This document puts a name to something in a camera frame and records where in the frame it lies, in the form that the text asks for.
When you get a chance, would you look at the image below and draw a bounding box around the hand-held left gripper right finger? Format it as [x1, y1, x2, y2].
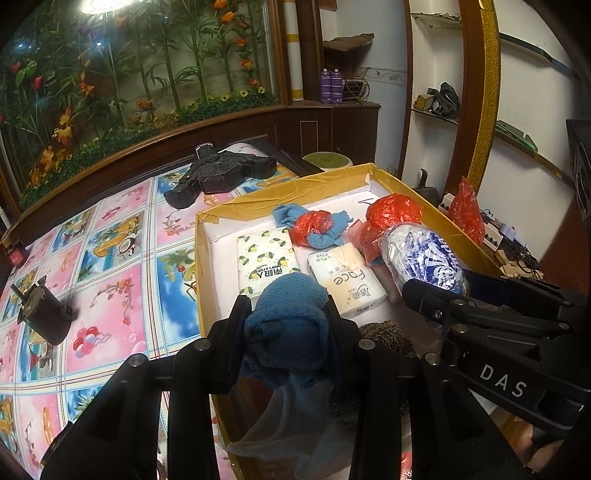
[327, 304, 533, 480]

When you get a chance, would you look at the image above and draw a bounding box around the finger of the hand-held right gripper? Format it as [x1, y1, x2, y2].
[401, 278, 573, 415]
[464, 271, 591, 306]

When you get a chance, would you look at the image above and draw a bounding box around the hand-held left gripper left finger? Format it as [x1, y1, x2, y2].
[41, 294, 253, 480]

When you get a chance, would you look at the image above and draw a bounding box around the blue knitted cloth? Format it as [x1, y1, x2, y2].
[243, 272, 330, 389]

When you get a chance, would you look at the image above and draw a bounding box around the translucent plastic bag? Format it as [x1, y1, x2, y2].
[225, 382, 366, 468]

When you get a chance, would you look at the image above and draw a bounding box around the yellow taped cardboard box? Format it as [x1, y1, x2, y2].
[194, 162, 505, 480]

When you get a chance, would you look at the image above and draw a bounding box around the blue white plastic bag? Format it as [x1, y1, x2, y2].
[378, 223, 470, 297]

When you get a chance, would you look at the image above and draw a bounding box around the large red plastic bag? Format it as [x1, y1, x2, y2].
[359, 193, 424, 265]

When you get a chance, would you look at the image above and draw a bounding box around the leopard print cloth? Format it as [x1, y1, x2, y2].
[329, 320, 417, 428]

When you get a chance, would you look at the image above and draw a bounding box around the lemon print tissue pack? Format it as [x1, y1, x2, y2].
[236, 226, 297, 297]

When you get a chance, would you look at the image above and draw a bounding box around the white tissue pack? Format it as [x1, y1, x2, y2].
[307, 244, 389, 320]

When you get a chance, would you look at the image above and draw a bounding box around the tall red plastic bag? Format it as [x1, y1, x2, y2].
[446, 176, 486, 246]

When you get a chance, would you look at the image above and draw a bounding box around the small red plastic bag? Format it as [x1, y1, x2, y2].
[289, 209, 336, 248]

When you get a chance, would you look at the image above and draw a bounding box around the blue cloth with red bag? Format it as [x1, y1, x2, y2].
[272, 204, 352, 251]

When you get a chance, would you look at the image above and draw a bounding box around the black fan-shaped device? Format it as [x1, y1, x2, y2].
[165, 143, 277, 210]

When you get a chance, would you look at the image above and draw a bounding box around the green round stool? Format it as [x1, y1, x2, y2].
[302, 151, 355, 175]

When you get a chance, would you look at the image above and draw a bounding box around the black cylindrical motor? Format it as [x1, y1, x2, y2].
[11, 275, 77, 346]

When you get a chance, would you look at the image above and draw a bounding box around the black bag on shelf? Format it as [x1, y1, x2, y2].
[427, 82, 461, 117]

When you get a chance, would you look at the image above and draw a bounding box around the red label ink bottle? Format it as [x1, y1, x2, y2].
[6, 239, 27, 268]

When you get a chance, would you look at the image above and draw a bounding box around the white yellow pillar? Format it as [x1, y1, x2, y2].
[282, 0, 306, 104]

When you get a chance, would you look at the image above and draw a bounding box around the artificial plant display case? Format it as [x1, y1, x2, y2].
[0, 0, 288, 209]

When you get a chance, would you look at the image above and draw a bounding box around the brown hat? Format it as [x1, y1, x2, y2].
[322, 32, 376, 52]

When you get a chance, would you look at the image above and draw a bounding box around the pile of plugs and cables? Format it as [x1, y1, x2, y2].
[479, 207, 542, 278]

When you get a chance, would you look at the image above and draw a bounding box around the wire basket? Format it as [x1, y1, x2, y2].
[344, 76, 371, 101]

